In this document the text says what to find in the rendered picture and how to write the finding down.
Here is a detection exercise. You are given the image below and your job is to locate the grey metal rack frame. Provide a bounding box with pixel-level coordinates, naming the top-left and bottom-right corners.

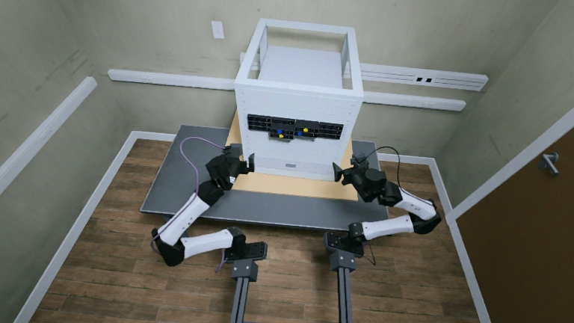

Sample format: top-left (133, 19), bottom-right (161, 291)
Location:
top-left (234, 18), bottom-right (364, 182)

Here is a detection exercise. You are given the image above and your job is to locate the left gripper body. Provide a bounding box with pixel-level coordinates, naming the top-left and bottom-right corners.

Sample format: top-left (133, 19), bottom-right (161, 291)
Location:
top-left (222, 147), bottom-right (256, 179)

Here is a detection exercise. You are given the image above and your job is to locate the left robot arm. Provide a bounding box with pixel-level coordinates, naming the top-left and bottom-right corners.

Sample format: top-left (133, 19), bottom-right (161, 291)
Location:
top-left (151, 156), bottom-right (265, 266)

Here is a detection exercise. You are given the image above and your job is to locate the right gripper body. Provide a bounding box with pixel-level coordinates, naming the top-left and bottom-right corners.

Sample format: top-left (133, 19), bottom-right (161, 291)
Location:
top-left (336, 159), bottom-right (369, 190)

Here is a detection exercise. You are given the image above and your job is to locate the tan wooden board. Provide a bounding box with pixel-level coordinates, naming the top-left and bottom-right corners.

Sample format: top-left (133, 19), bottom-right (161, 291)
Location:
top-left (226, 109), bottom-right (358, 201)

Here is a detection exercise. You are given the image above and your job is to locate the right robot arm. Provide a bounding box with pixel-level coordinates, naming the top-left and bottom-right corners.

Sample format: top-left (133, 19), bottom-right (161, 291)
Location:
top-left (327, 168), bottom-right (442, 256)

